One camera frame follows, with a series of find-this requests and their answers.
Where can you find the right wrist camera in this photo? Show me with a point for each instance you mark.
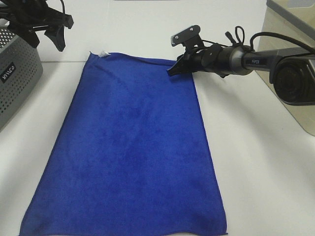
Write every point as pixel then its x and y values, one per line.
pixel 188 37

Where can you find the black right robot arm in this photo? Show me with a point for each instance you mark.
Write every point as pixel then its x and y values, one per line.
pixel 240 60

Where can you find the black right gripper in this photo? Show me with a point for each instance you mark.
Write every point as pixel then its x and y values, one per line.
pixel 199 59

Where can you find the grey perforated plastic basket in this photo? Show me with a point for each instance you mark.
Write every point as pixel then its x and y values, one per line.
pixel 20 70

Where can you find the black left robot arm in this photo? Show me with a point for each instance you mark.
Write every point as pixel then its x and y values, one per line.
pixel 27 17

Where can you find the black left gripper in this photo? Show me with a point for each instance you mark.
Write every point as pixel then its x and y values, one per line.
pixel 28 14

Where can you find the blue microfibre towel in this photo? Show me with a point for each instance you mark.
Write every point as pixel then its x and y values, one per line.
pixel 131 158

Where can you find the beige storage bin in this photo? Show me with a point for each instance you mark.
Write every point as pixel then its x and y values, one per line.
pixel 294 79

